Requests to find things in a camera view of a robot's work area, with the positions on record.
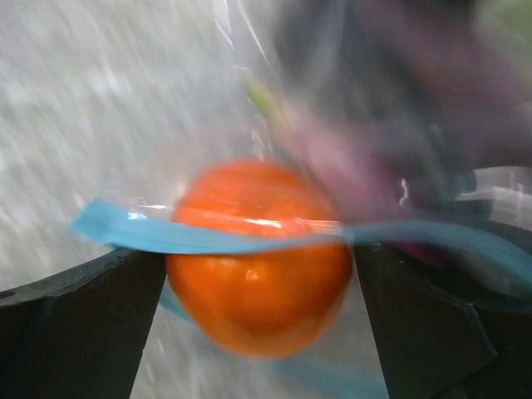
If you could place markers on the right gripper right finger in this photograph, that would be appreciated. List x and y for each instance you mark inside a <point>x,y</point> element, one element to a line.
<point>449,306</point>

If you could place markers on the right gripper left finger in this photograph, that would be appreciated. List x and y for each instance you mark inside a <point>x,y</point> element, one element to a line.
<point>80,333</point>

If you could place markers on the clear zip top bag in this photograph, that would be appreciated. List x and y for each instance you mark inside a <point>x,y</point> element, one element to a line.
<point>345,357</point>

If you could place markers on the orange fake fruit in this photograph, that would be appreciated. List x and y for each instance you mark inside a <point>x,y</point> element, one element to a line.
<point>266,305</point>

